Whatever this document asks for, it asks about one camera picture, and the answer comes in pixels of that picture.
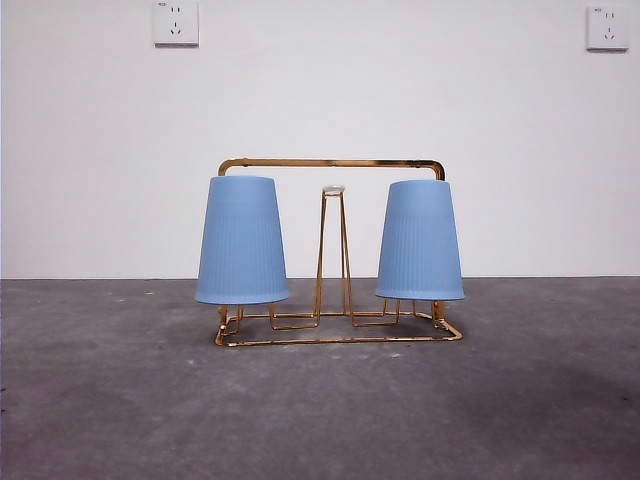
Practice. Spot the white wall socket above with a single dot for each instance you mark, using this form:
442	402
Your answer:
175	22
607	27

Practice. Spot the blue ribbed plastic cup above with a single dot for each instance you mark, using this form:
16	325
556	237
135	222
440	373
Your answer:
420	240
242	240

